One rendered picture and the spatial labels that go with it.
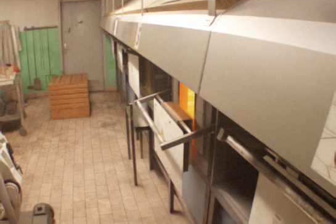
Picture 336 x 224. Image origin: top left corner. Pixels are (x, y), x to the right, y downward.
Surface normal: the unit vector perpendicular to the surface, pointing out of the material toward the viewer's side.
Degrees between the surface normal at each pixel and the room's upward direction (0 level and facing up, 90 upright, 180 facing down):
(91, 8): 90
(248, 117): 80
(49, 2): 90
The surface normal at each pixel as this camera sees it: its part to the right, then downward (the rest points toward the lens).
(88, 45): 0.29, 0.28
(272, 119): -0.94, -0.09
